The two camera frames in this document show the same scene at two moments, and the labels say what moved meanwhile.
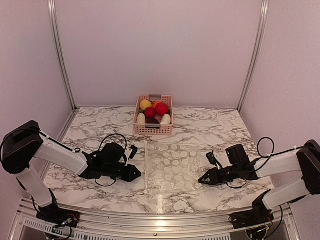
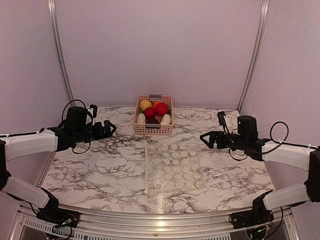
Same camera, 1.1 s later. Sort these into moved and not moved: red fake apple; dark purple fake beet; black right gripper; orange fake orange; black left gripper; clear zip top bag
Moved: black right gripper; black left gripper
Not moved: clear zip top bag; orange fake orange; dark purple fake beet; red fake apple
